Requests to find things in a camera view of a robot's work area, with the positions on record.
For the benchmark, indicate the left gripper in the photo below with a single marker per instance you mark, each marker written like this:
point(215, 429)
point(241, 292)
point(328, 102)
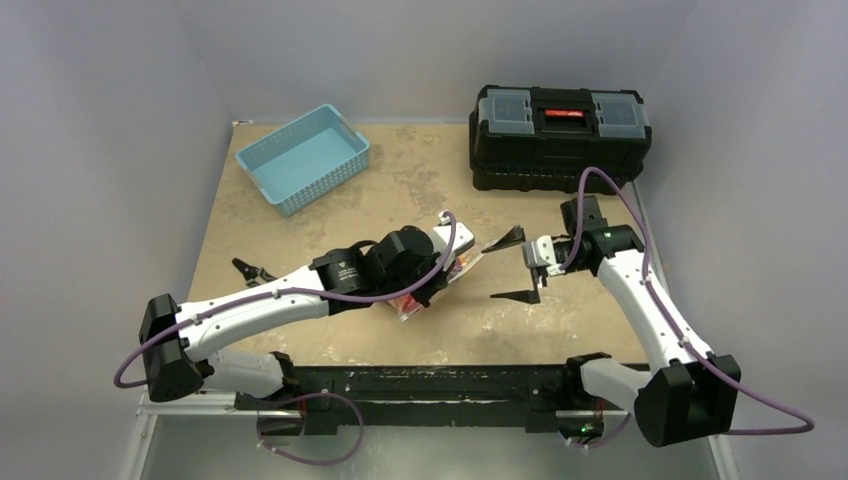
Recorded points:
point(424, 295)

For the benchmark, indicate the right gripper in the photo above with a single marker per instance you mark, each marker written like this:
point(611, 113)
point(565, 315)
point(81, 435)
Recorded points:
point(530, 266)

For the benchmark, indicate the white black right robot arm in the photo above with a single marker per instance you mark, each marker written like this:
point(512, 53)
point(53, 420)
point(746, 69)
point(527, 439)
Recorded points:
point(682, 395)

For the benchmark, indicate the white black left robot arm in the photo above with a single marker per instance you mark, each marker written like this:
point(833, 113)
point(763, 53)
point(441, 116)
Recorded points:
point(187, 347)

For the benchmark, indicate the black plastic toolbox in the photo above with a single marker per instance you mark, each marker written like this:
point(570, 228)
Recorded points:
point(542, 139)

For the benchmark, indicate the light blue perforated basket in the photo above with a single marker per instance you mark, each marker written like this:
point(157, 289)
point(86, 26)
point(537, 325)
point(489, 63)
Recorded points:
point(305, 159)

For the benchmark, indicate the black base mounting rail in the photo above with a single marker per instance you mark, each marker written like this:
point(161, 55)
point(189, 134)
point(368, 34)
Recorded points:
point(535, 398)

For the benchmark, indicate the black handled pliers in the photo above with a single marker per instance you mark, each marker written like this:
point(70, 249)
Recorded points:
point(253, 275)

